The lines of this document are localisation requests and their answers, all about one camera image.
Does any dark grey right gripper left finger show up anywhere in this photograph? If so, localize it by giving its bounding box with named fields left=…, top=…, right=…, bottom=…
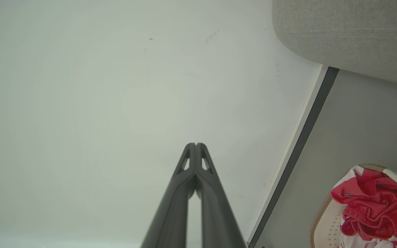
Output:
left=141, top=143, right=196, bottom=248

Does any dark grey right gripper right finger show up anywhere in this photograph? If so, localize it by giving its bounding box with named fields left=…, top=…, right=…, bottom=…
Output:
left=196, top=143, right=247, bottom=248

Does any red garment with white cuff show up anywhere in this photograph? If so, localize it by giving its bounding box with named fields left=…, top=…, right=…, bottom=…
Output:
left=331, top=168, right=397, bottom=247

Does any white laundry basket brown rim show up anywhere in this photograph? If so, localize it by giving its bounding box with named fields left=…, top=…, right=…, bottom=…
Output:
left=309, top=164, right=397, bottom=248

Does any white and dark baseboard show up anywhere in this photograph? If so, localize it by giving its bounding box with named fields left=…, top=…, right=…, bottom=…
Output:
left=246, top=65, right=340, bottom=248

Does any white red-patterned garment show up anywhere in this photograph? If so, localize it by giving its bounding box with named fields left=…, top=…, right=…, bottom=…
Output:
left=338, top=166, right=397, bottom=248

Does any grey fabric sofa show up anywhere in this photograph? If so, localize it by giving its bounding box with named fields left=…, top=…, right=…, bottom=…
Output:
left=272, top=0, right=397, bottom=89

